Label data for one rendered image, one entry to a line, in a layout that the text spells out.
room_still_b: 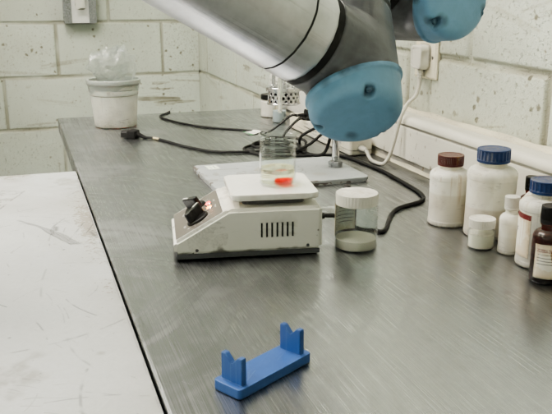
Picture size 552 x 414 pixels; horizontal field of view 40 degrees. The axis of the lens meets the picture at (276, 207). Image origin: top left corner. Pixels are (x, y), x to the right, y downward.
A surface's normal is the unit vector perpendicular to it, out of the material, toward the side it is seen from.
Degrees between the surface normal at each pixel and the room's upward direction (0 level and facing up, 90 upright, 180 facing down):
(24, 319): 0
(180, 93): 90
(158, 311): 0
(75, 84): 90
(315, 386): 0
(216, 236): 90
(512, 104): 90
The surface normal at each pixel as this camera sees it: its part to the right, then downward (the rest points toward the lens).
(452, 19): 0.46, 0.21
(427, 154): -0.95, 0.09
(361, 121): 0.03, 0.86
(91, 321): 0.00, -0.96
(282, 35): 0.31, 0.62
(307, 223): 0.15, 0.27
